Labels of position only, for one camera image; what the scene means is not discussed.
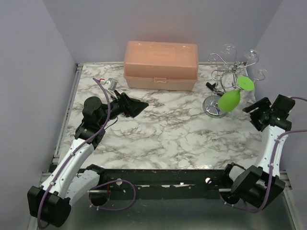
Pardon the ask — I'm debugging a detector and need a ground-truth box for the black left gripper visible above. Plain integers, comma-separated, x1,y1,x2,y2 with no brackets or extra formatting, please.
98,90,148,127

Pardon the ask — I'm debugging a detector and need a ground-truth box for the green plastic goblet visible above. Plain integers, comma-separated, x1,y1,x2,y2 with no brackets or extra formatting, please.
218,76,255,113

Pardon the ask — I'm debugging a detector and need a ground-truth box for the clear stemmed wine glass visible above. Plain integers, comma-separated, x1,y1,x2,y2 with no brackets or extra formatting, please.
240,49,260,76

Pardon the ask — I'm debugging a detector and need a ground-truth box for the tall clear wine glass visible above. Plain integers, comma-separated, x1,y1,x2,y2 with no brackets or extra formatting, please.
217,44,237,75

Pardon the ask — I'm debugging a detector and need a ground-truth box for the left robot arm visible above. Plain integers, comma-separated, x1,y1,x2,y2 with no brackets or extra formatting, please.
27,92,148,229

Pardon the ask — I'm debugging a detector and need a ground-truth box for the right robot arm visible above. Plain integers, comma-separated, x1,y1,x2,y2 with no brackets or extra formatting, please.
220,95,295,212

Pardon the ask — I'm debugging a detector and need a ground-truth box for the pink plastic storage box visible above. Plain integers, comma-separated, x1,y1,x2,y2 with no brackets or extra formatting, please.
123,41,199,91

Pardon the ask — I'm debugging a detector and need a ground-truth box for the black corkscrew tool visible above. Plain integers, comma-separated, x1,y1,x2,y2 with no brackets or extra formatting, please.
206,82,224,97

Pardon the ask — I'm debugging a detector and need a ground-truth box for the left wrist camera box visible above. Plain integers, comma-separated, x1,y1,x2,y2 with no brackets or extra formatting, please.
104,78,118,97

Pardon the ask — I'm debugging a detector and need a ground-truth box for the chrome wire wine glass rack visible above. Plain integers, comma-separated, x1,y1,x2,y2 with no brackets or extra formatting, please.
202,53,256,118

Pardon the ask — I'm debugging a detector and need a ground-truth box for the aluminium table frame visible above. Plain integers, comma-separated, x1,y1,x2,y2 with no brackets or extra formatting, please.
25,62,83,230

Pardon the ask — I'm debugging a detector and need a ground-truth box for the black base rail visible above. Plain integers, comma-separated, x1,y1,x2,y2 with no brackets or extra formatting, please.
84,164,239,204

